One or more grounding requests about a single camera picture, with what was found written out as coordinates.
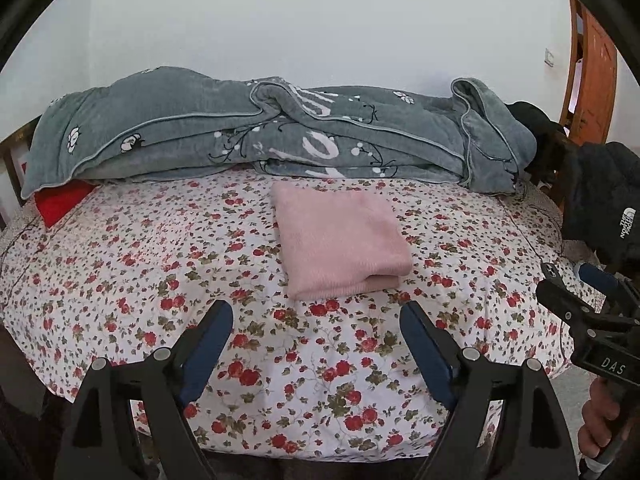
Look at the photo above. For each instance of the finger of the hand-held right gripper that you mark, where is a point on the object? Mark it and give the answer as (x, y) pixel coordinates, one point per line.
(597, 276)
(570, 305)

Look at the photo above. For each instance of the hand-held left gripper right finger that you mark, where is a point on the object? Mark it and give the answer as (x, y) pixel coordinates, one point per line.
(425, 355)

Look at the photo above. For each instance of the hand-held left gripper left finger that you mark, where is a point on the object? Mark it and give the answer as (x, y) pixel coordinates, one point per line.
(207, 355)

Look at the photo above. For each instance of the pink towel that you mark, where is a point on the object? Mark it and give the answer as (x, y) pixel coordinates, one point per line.
(335, 235)

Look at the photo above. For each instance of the person's right hand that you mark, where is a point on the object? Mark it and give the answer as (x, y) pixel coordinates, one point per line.
(595, 425)

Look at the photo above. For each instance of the black jacket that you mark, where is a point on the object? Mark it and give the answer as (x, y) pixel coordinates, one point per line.
(600, 195)

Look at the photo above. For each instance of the floral bed sheet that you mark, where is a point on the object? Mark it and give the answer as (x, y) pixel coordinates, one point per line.
(150, 270)

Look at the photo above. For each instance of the black cloth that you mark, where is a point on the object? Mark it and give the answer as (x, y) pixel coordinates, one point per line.
(530, 115)

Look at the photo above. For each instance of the wooden door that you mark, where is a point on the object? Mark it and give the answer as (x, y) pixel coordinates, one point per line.
(597, 75)

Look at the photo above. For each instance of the red pillow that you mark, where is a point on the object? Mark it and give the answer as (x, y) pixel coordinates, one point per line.
(60, 202)

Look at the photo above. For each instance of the grey printed blanket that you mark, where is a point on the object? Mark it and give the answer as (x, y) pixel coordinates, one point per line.
(200, 125)

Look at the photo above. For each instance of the wooden headboard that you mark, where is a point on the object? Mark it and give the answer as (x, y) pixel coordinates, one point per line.
(20, 132)

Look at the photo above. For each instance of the white wall switch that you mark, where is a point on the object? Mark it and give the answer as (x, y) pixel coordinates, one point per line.
(550, 56)

